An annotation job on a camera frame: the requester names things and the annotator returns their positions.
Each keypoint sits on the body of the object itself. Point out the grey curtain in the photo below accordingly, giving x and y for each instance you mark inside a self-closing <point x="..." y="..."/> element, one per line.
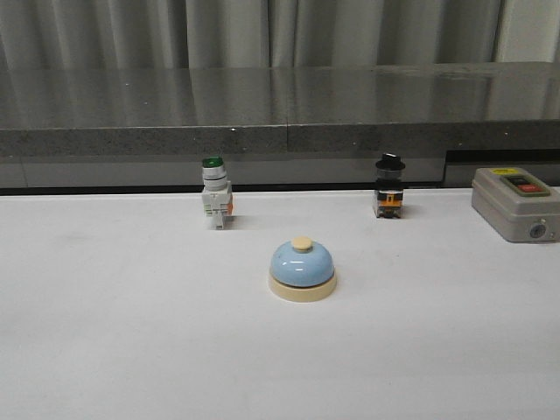
<point x="201" y="34"/>

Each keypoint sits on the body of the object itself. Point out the blue and cream desk bell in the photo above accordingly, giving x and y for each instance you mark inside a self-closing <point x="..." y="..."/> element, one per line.
<point x="302" y="270"/>

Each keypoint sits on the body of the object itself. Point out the grey start-stop switch box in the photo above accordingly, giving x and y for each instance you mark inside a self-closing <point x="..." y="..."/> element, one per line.
<point x="517" y="204"/>

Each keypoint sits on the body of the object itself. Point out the green pushbutton switch module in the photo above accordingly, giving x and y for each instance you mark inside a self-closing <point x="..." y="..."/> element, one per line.
<point x="217" y="196"/>

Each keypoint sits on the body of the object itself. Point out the grey stone counter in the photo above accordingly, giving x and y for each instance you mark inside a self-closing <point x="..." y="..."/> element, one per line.
<point x="147" y="130"/>

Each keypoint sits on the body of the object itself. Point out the black selector switch module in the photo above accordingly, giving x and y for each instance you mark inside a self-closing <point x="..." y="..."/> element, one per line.
<point x="388" y="194"/>

